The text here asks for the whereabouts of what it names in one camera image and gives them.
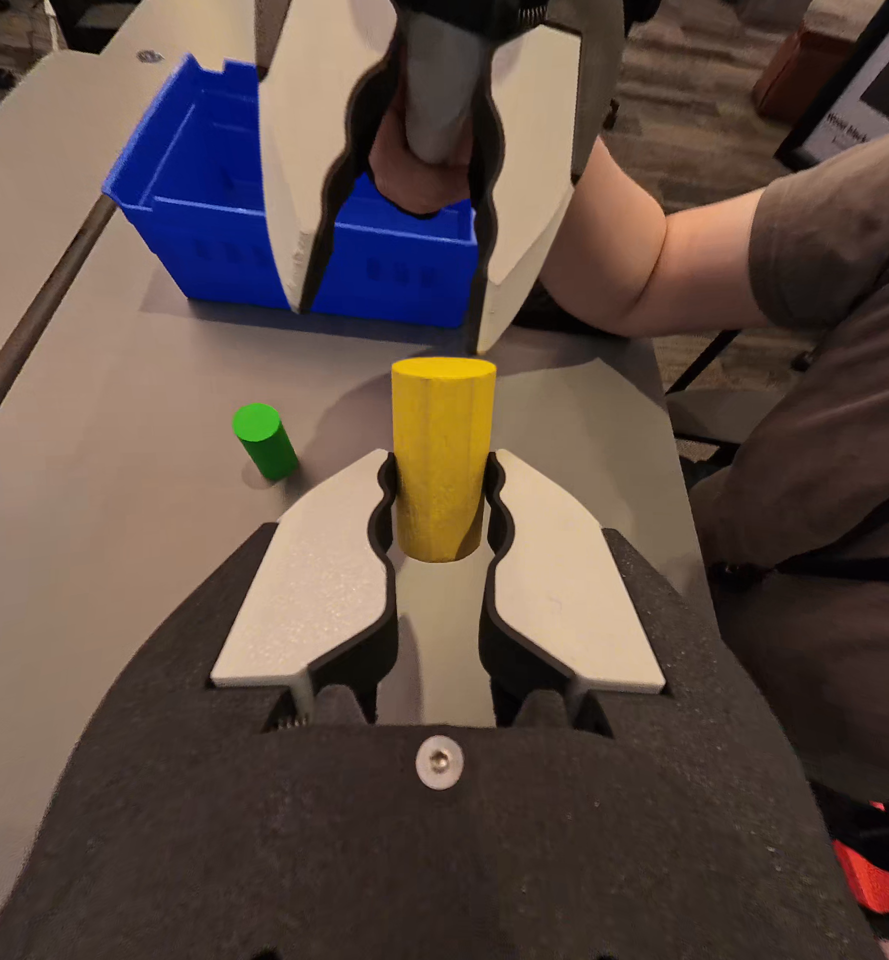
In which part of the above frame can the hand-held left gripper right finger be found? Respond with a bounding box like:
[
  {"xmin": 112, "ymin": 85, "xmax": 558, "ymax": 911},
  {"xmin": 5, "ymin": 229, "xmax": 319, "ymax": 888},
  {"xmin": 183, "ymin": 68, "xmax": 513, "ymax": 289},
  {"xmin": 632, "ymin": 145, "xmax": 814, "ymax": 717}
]
[{"xmin": 480, "ymin": 448, "xmax": 668, "ymax": 714}]

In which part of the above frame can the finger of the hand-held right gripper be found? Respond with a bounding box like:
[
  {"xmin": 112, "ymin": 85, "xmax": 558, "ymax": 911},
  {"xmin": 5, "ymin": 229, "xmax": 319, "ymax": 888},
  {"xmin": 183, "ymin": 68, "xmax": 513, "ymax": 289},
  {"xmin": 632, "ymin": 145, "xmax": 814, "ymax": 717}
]
[
  {"xmin": 253, "ymin": 0, "xmax": 408, "ymax": 316},
  {"xmin": 465, "ymin": 22, "xmax": 626, "ymax": 357}
]

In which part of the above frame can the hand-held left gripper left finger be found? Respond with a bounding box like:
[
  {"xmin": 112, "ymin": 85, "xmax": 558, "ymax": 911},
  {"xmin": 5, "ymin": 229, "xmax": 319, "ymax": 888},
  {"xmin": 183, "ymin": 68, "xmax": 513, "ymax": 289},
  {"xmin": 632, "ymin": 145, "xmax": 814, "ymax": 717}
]
[{"xmin": 209, "ymin": 447, "xmax": 401, "ymax": 714}]

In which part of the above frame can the green cylinder block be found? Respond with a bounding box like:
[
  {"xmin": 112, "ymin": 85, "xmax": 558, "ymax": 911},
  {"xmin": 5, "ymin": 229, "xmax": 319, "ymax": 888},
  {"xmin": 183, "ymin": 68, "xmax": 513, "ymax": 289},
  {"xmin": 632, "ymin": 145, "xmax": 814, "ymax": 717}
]
[{"xmin": 232, "ymin": 402, "xmax": 301, "ymax": 483}]

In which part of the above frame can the blue plastic bin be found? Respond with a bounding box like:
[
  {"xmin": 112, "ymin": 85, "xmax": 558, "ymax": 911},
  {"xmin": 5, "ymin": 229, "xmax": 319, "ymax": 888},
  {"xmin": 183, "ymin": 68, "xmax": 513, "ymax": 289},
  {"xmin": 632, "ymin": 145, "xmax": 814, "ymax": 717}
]
[{"xmin": 101, "ymin": 51, "xmax": 483, "ymax": 333}]

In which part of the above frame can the yellow cylinder block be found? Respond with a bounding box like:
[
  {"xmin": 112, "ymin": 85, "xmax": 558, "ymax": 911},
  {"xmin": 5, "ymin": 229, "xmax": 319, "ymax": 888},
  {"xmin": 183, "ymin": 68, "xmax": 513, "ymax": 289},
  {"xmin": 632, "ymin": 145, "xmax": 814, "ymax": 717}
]
[{"xmin": 390, "ymin": 357, "xmax": 498, "ymax": 564}]

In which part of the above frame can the person's right forearm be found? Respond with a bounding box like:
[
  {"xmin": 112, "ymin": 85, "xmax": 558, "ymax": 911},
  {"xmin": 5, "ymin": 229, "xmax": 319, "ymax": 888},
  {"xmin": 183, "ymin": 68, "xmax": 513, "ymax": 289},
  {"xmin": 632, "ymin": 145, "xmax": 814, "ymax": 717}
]
[{"xmin": 538, "ymin": 137, "xmax": 772, "ymax": 340}]

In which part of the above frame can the person's right hand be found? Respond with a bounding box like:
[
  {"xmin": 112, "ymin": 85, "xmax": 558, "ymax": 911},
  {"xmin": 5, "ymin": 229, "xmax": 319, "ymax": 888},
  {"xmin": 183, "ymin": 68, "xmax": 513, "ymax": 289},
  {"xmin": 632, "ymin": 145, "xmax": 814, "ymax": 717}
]
[{"xmin": 368, "ymin": 97, "xmax": 477, "ymax": 220}]

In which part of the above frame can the brown box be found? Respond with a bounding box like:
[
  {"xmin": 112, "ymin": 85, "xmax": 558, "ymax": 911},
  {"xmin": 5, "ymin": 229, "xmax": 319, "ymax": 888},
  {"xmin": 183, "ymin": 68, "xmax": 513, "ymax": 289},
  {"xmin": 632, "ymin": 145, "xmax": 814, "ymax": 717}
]
[{"xmin": 752, "ymin": 18, "xmax": 854, "ymax": 127}]

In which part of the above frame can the person's torso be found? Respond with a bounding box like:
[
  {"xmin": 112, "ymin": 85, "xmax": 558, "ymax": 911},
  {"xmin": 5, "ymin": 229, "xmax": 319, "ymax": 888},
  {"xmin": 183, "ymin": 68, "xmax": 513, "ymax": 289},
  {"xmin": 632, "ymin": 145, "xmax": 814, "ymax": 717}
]
[{"xmin": 684, "ymin": 123, "xmax": 889, "ymax": 811}]

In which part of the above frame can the black framed tag sign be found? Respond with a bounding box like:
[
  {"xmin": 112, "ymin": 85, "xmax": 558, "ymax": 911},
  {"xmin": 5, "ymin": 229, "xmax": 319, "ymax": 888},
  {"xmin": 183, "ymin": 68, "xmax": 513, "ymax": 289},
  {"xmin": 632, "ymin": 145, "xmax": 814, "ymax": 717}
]
[{"xmin": 774, "ymin": 0, "xmax": 889, "ymax": 175}]

